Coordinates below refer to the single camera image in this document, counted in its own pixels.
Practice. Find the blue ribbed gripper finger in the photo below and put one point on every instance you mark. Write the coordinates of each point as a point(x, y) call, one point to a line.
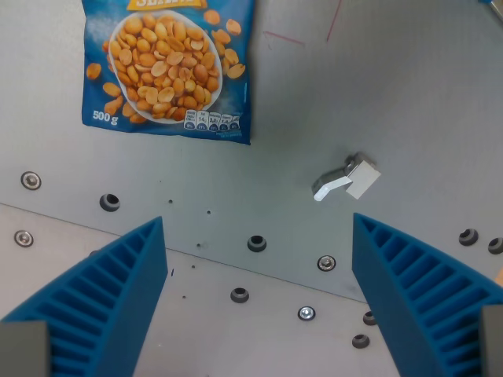
point(118, 298)
point(397, 290)

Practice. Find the silver hex socket screw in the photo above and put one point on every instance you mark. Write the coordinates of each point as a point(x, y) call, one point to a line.
point(326, 263)
point(23, 238)
point(306, 313)
point(30, 180)

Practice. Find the blue peanut bag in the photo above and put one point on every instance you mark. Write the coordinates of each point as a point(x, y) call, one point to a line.
point(165, 74)

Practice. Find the small metal bracket piece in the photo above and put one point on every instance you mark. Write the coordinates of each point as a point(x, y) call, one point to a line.
point(363, 178)

